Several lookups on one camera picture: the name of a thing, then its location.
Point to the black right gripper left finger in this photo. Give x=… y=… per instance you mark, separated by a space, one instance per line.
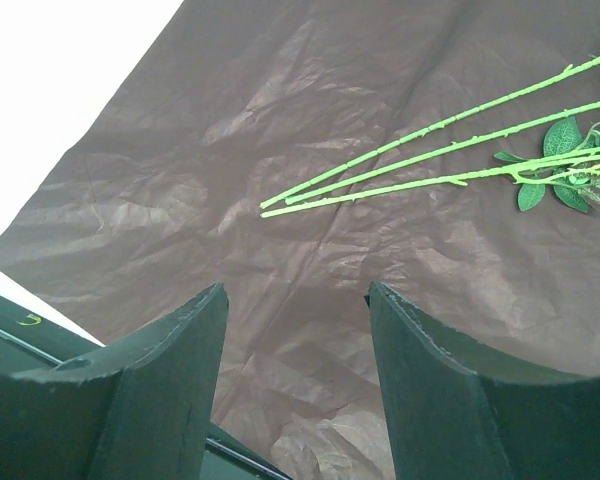
x=130 y=390

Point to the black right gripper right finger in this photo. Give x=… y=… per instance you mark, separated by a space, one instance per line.
x=459 y=409

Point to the pink flower bouquet green leaves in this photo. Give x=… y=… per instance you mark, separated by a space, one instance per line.
x=291 y=200

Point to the dark red wrapping paper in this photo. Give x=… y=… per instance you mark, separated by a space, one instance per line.
x=289 y=150

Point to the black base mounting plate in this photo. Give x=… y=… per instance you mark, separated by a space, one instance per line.
x=20 y=335

